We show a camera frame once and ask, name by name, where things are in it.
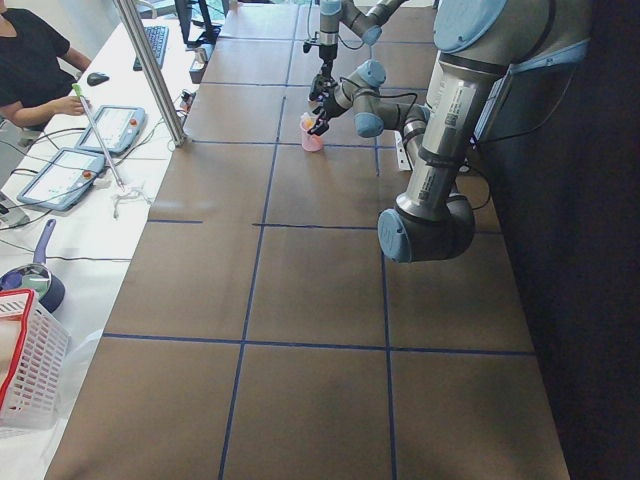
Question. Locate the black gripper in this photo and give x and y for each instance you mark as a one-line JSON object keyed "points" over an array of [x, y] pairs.
{"points": [[328, 52], [325, 111]]}

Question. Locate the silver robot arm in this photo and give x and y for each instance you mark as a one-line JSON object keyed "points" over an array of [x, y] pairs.
{"points": [[367, 26], [478, 43]]}

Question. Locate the pink mesh pen holder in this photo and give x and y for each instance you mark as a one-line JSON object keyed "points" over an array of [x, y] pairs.
{"points": [[309, 143]]}

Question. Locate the person hand on table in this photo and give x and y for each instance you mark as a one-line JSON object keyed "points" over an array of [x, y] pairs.
{"points": [[70, 105]]}

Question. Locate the far black monitor stand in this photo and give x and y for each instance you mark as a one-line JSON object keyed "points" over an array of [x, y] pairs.
{"points": [[196, 23]]}

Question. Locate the black keyboard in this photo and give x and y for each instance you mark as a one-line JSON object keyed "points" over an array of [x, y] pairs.
{"points": [[157, 37]]}

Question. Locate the far teach pendant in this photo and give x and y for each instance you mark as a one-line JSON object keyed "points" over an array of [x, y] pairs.
{"points": [[120, 126]]}

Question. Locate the teach pendant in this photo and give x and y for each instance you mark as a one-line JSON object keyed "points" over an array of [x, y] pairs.
{"points": [[120, 126], [64, 180]]}

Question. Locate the black computer mouse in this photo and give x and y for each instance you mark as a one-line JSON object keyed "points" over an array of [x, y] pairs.
{"points": [[96, 78]]}

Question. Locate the long metal rod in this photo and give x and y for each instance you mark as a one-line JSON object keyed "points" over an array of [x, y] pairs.
{"points": [[119, 181]]}

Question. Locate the near teach pendant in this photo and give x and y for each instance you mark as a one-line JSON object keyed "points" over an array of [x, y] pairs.
{"points": [[64, 180]]}

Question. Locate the seated person black shirt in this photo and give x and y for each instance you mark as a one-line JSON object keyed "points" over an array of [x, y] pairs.
{"points": [[31, 76]]}

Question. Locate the blue pot with lid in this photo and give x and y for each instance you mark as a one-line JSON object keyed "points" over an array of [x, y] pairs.
{"points": [[37, 276]]}

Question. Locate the white red plastic basket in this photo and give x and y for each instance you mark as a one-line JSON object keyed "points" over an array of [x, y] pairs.
{"points": [[33, 349]]}

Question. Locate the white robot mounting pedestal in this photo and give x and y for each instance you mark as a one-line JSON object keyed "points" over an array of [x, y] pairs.
{"points": [[404, 162]]}

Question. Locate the aluminium frame post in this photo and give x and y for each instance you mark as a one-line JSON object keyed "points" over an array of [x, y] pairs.
{"points": [[133, 25]]}

